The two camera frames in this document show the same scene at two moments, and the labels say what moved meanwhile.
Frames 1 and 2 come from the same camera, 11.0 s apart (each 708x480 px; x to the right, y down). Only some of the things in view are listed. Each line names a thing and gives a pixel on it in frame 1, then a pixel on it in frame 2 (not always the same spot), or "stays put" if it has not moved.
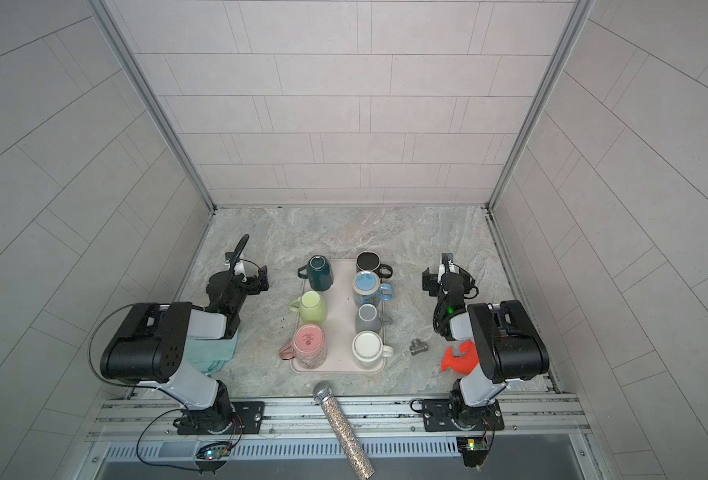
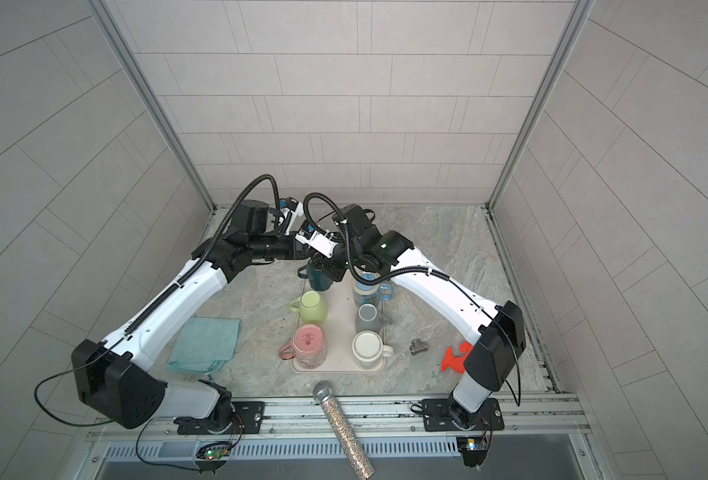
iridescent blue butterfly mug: x=367 y=289 stays put
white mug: x=369 y=350 stays put
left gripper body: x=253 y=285 -> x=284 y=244
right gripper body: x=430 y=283 -> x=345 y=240
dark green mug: x=319 y=273 stays put
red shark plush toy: x=464 y=363 stays put
